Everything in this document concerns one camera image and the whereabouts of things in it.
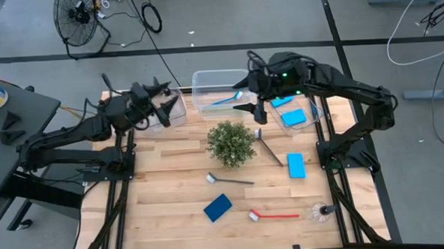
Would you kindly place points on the clear rectangular plastic tub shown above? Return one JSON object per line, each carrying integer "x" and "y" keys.
{"x": 212, "y": 83}

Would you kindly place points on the light blue sponge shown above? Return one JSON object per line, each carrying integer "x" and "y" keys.
{"x": 296, "y": 166}
{"x": 282, "y": 101}
{"x": 294, "y": 117}

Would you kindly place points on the dark grey side table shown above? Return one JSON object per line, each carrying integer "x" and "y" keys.
{"x": 33, "y": 110}

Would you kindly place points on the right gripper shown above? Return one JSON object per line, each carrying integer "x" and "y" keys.
{"x": 263, "y": 85}

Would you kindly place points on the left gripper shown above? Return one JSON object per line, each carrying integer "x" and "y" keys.
{"x": 140, "y": 98}

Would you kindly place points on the black floor fan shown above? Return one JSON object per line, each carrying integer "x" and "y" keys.
{"x": 76, "y": 16}

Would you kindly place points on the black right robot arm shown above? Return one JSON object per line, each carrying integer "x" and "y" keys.
{"x": 348, "y": 87}

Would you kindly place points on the black aluminium table frame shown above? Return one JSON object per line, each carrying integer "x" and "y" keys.
{"x": 190, "y": 90}

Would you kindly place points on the red dish brush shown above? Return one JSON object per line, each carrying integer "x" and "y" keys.
{"x": 254, "y": 215}

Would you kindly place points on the clear plastic bin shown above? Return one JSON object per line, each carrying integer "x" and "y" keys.
{"x": 276, "y": 118}
{"x": 176, "y": 119}

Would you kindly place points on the green potted plant black pot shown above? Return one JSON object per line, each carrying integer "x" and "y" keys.
{"x": 230, "y": 144}

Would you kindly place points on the grey dish brush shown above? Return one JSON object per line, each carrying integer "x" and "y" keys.
{"x": 210, "y": 178}
{"x": 258, "y": 133}

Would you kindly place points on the blue dish brush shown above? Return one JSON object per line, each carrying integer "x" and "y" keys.
{"x": 228, "y": 98}

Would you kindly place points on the black clamp part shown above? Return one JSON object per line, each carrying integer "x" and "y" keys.
{"x": 12, "y": 136}

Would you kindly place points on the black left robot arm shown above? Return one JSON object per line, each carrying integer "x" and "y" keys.
{"x": 68, "y": 136}

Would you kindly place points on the dark blue sponge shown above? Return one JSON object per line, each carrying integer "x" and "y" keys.
{"x": 218, "y": 207}

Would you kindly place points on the small black wedge part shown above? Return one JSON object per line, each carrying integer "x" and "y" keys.
{"x": 11, "y": 119}

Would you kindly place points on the yellow-green dish brush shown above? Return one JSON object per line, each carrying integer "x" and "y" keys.
{"x": 221, "y": 110}

